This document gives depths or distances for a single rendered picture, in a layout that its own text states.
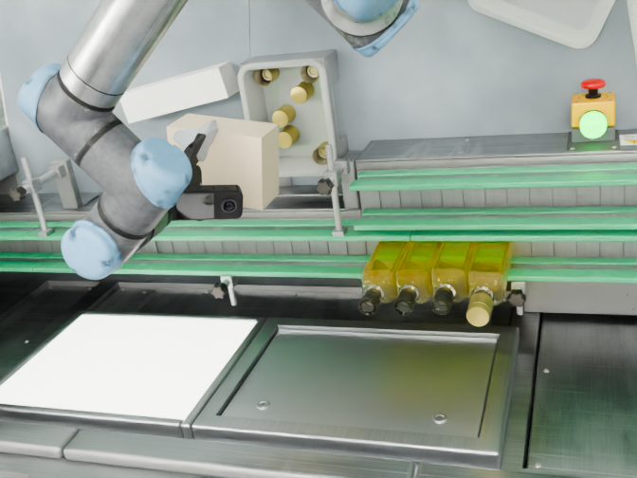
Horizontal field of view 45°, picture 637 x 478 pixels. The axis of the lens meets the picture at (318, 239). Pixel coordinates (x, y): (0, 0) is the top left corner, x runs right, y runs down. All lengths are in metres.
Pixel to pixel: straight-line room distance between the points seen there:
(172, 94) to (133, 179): 0.69
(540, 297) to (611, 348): 0.16
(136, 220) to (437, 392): 0.55
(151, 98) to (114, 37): 0.75
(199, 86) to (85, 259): 0.66
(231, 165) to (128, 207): 0.32
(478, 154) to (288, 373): 0.50
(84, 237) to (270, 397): 0.46
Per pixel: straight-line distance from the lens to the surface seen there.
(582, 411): 1.26
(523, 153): 1.37
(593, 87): 1.40
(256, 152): 1.20
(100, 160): 0.94
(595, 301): 1.47
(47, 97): 0.96
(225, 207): 1.11
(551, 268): 1.38
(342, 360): 1.33
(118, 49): 0.89
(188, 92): 1.58
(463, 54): 1.46
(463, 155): 1.38
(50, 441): 1.33
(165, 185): 0.91
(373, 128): 1.53
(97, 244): 0.96
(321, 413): 1.22
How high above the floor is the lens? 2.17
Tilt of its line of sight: 59 degrees down
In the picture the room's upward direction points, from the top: 144 degrees counter-clockwise
